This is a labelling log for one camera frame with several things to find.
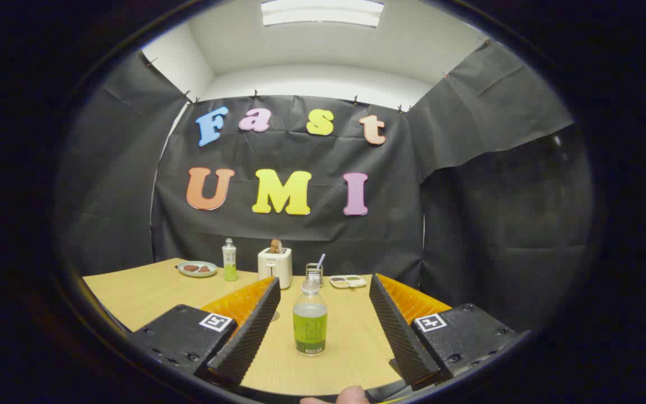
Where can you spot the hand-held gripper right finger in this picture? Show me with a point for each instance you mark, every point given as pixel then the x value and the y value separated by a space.
pixel 398 331

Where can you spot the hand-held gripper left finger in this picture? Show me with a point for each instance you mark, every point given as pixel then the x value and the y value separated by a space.
pixel 250 331

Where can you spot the clear bottle of green juice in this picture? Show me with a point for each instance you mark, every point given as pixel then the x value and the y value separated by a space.
pixel 310 331

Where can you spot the white-labelled green drink bottle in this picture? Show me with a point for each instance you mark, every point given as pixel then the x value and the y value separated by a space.
pixel 229 264

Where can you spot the white toaster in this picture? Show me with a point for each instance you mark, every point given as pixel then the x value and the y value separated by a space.
pixel 275 269

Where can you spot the white divided dish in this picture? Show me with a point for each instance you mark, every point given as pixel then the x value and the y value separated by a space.
pixel 348 281

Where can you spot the pale green plate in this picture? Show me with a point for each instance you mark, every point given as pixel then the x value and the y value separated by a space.
pixel 197 274

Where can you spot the toast slice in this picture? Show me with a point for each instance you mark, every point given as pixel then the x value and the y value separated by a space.
pixel 276 246

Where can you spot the black backdrop cloth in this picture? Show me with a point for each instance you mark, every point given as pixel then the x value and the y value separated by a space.
pixel 300 235

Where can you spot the wooden table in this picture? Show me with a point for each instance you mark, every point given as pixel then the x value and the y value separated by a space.
pixel 143 292

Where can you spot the ceiling light panel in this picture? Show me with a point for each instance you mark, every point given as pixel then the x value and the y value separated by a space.
pixel 323 12

